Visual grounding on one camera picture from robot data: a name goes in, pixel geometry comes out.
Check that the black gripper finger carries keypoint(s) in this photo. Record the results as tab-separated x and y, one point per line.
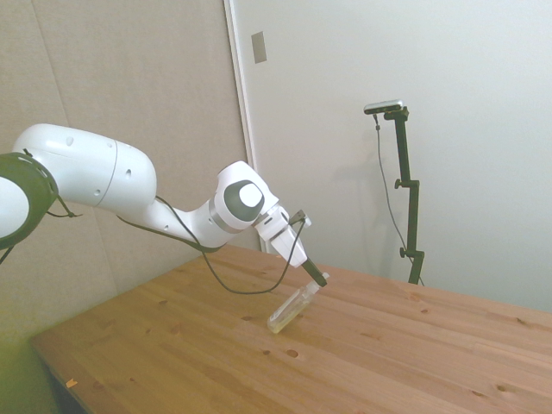
315	273

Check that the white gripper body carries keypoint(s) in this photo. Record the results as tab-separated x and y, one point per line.
282	240

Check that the clear yellow sanitizer bottle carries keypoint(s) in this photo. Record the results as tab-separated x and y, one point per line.
290	311

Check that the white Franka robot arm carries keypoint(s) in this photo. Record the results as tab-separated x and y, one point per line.
86	168

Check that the black camera stand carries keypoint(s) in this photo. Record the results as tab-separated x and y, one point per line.
407	190

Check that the white door frame trim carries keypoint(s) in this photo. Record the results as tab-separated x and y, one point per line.
241	108

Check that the grey exterior camera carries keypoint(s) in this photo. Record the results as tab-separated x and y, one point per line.
384	106

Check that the grey wall plate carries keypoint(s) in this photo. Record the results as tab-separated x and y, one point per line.
259	47

